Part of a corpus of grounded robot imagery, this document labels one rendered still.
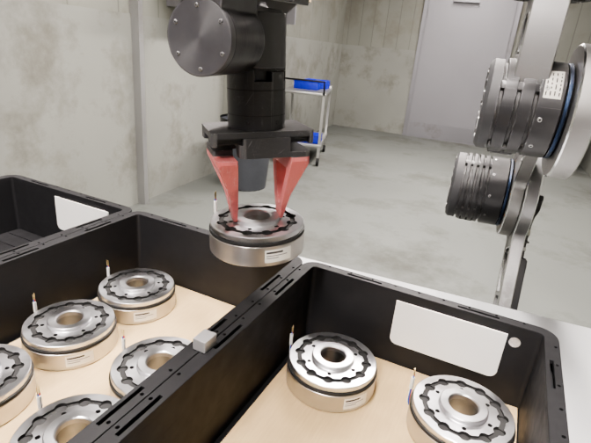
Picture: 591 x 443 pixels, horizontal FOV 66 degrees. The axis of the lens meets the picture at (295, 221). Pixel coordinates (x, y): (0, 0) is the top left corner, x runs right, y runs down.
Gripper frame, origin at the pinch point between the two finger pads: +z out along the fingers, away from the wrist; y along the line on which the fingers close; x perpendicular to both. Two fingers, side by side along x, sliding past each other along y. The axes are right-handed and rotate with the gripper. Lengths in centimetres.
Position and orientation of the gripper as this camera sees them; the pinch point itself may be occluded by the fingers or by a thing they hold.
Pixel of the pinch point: (257, 211)
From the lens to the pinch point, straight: 49.2
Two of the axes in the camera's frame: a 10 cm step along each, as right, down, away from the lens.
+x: -3.2, -3.5, 8.8
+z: -0.2, 9.3, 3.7
